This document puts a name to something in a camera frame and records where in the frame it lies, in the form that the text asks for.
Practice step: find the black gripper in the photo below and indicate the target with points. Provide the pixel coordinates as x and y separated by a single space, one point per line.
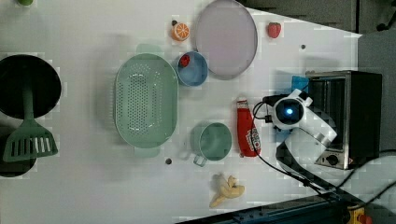
280 108

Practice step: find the silver toaster oven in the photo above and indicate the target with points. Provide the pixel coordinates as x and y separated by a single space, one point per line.
350 101

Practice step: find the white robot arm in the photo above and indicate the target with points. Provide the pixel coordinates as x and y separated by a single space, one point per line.
292 111

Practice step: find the red ketchup bottle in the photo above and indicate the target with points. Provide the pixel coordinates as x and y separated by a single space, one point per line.
248 138

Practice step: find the red strawberry toy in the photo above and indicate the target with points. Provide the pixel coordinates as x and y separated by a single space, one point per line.
274 29

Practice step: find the green measuring cup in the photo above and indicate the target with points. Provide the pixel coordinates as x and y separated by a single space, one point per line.
210 141

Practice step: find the grey round plate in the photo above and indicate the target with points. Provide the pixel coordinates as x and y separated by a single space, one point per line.
227 36

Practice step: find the blue bowl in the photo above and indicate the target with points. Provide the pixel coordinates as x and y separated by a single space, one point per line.
195 73

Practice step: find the small red toy fruit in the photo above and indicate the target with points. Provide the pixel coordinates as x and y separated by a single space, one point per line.
185 60

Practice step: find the peeled banana toy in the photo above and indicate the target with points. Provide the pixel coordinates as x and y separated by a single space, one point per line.
227 189

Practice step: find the orange slice toy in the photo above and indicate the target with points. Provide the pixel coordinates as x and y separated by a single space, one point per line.
180 31

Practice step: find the green oval colander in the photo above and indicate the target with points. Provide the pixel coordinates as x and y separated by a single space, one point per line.
145 101

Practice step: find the green slotted spatula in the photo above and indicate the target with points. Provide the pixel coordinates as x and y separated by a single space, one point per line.
30 140

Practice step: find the black frying pan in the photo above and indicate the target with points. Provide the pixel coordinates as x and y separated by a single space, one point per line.
45 85

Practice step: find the green toy fruit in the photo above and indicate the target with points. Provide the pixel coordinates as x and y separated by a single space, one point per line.
26 2

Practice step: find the blue metal frame rail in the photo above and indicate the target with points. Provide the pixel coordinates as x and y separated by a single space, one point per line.
327 208

